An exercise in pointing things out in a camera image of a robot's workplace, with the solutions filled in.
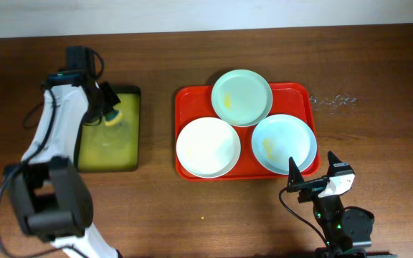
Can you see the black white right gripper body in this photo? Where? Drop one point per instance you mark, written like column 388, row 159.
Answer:
column 307, row 195

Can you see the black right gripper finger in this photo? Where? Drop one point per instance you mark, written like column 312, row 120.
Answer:
column 295, row 178
column 333, row 160

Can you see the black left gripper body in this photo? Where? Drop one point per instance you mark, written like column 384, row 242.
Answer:
column 103, row 99

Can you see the yellow green scrub sponge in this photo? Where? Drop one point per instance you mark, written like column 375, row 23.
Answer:
column 113, row 118

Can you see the white plate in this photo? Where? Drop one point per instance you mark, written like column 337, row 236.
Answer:
column 208, row 147

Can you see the mint green plate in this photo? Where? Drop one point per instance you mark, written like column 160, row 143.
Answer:
column 242, row 98

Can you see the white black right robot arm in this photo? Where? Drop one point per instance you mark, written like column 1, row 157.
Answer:
column 345, row 230

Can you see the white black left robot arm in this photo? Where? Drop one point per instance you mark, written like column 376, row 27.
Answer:
column 49, row 198

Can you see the black tub of yellow water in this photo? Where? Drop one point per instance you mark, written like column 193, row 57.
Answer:
column 101, row 148

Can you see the light blue plate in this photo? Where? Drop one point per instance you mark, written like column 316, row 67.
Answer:
column 278, row 138

